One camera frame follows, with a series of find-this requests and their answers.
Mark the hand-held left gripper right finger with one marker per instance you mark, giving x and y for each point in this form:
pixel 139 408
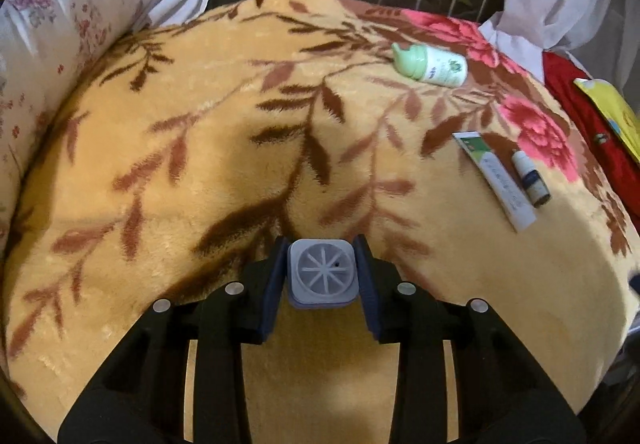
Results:
pixel 367 294

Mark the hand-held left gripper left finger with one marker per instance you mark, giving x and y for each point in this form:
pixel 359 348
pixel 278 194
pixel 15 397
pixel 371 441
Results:
pixel 272 294

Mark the grey square ribbed container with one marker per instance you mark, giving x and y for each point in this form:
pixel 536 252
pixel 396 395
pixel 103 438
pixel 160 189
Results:
pixel 322 271

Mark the green and white tube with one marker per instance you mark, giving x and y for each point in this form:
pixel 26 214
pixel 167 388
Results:
pixel 495 179

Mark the small dark dropper bottle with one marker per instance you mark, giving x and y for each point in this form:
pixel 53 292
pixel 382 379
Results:
pixel 530 179

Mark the yellow floral plush blanket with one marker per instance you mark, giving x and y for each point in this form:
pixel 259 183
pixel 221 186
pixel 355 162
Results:
pixel 200 99

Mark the small white green-capped bottle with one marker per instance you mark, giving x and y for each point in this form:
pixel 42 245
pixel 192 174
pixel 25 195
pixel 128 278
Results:
pixel 435 67

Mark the red cloth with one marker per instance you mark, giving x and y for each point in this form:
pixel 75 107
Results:
pixel 590 124

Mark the white sheet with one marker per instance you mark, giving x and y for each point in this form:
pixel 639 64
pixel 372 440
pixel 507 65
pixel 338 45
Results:
pixel 515 44

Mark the yellow patterned pillow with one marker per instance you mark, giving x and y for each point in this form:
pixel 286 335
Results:
pixel 620 114

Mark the rolled floral white quilt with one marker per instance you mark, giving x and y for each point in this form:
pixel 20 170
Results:
pixel 60 24

